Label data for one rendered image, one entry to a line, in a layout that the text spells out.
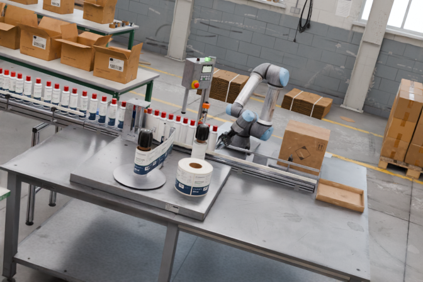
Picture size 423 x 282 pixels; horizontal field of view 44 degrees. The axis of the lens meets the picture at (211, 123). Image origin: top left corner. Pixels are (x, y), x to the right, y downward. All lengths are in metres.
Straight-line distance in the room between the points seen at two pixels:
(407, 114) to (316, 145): 2.93
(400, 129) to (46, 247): 4.32
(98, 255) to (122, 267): 0.19
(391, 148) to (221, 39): 3.88
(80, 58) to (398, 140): 3.71
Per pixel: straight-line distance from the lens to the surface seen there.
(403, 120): 6.47
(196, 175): 2.94
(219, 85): 7.56
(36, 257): 3.53
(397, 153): 6.58
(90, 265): 3.48
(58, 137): 3.63
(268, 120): 3.74
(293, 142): 3.64
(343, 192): 3.63
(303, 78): 8.86
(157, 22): 9.65
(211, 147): 3.53
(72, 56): 5.37
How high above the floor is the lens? 2.31
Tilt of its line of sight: 20 degrees down
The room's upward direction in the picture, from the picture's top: 11 degrees clockwise
